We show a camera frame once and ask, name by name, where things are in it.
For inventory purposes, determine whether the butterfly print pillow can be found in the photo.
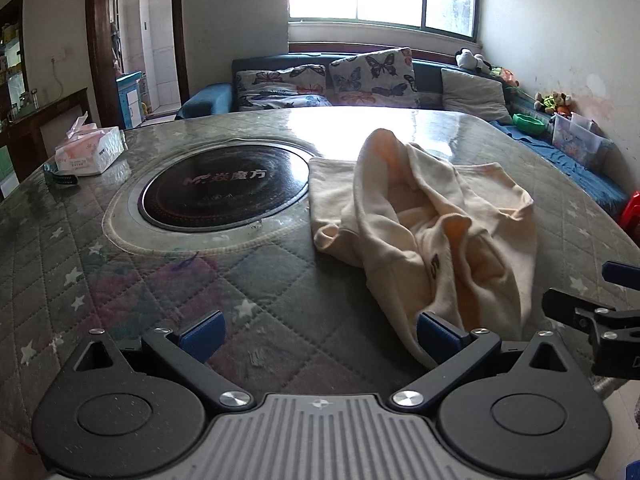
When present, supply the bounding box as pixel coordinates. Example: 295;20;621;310
235;65;328;98
239;91;333;112
327;47;420;108

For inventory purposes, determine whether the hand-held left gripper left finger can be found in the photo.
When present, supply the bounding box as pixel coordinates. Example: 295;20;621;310
74;310;253;413

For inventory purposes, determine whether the panda plush toy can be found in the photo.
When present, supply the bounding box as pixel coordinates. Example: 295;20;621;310
454;48;493;73

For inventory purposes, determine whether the green white box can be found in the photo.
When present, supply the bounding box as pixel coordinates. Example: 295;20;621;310
0;145;19;199

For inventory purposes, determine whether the blue sofa blanket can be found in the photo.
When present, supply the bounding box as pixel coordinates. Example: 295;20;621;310
490;120;631;216

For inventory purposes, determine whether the blue sofa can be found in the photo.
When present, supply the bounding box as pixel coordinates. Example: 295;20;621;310
175;52;631;216

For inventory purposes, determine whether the light blue cabinet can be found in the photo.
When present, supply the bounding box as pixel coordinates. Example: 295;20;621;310
116;71;147;130

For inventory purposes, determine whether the black round induction cooktop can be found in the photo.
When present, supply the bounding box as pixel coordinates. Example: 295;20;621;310
137;141;312;233

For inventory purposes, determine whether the green yellow plush toy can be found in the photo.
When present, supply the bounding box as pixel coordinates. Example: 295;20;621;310
534;92;560;116

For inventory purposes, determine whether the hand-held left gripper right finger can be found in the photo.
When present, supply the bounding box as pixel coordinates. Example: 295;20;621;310
390;311;571;411

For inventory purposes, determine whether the pink white tissue pack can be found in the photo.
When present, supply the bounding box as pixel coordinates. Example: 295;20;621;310
54;112;126;176

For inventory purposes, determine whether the red plastic stool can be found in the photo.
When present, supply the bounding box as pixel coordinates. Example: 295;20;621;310
618;190;640;246

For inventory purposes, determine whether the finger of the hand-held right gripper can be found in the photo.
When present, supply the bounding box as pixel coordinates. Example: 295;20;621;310
601;261;640;287
542;287;640;378

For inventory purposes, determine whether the clear plastic storage box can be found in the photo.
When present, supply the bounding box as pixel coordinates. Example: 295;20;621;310
551;112;613;171

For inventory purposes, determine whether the cream sweatshirt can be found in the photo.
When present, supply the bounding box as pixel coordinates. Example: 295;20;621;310
307;128;538;368

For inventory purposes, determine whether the dark wooden sideboard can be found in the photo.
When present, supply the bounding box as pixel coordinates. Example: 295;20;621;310
0;87;91;186

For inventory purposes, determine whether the green orange plush toy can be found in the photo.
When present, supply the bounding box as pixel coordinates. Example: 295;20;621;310
490;66;521;88

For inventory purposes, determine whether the wooden wall shelf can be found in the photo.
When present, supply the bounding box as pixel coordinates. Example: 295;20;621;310
0;0;27;128

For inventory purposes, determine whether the grey cushion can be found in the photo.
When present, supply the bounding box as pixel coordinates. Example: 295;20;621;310
441;67;513;126

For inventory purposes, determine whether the green bowl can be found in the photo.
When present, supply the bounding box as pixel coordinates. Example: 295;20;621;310
512;113;548;134

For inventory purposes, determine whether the dark wooden door frame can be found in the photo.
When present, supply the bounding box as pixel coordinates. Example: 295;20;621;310
85;0;191;131

